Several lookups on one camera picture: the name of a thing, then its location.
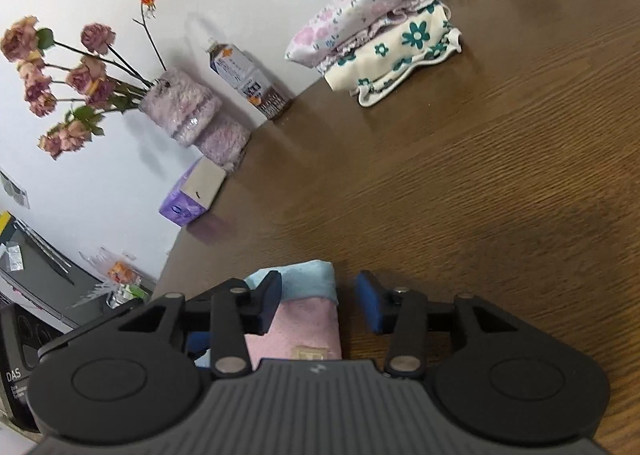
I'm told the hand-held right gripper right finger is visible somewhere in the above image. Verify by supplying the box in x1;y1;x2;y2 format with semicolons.
354;271;521;380

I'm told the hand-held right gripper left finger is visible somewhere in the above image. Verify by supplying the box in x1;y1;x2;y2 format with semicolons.
117;270;283;378

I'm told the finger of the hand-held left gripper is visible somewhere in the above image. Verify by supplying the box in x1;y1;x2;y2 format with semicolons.
187;332;212;356

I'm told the pink and blue tank top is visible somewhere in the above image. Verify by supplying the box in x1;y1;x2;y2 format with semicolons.
195;260;343;371

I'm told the clear plastic bag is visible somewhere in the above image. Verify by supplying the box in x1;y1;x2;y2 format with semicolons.
70;247;156;311

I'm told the purple tissue box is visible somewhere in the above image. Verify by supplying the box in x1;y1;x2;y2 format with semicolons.
159;156;228;227

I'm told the pink knitted vase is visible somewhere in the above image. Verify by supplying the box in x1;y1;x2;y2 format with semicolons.
141;67;252;170

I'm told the tea bottle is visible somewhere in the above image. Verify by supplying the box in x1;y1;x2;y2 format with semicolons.
205;37;293;122

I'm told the folded cream floral garment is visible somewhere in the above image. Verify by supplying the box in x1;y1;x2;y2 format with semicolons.
324;0;463;108

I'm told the folded pink floral garment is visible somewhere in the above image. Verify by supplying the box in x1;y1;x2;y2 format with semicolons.
285;0;441;70

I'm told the dried rose bouquet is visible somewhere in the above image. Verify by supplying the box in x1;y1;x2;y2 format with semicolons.
0;0;168;160

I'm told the wall picture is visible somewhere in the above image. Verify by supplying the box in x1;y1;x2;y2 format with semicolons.
0;169;31;210

